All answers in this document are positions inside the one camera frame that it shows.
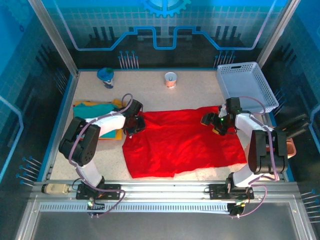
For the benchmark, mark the red t-shirt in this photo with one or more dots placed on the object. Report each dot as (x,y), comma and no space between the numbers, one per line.
(180,150)

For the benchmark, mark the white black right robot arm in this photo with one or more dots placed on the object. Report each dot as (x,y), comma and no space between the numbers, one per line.
(243,122)

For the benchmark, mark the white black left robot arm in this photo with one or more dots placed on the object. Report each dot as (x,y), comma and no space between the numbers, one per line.
(110,123)

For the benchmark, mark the stack of folded coloured cloths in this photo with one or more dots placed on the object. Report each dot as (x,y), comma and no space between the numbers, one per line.
(117,136)

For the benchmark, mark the teal folded t-shirt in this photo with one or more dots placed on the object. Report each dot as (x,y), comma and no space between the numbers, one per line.
(95,110)

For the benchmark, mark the perforated grey plastic basket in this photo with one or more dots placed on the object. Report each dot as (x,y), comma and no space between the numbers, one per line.
(247,80)

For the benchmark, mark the blue toy figurine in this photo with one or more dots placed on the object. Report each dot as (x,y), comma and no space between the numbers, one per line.
(106,77)

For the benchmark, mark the copper white cup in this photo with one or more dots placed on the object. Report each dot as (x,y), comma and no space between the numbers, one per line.
(171,79)

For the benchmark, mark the terracotta plastic holder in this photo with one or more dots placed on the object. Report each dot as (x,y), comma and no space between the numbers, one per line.
(292,148)

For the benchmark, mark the black connector board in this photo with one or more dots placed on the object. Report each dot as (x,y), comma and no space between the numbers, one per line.
(237,208)
(93,206)

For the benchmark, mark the beige cylindrical device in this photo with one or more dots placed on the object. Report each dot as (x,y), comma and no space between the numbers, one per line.
(55,189)

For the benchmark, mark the grey metal panel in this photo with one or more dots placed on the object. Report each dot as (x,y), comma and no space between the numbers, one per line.
(160,226)

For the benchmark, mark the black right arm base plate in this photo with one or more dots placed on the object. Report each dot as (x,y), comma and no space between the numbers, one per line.
(217,192)

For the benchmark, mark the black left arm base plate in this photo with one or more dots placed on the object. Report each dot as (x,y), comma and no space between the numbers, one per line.
(112,193)

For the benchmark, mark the aluminium mounting rail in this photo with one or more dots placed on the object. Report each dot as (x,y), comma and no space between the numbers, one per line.
(162,191)

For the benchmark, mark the aluminium frame post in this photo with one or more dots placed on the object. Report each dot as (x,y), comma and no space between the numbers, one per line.
(57,42)
(275,32)

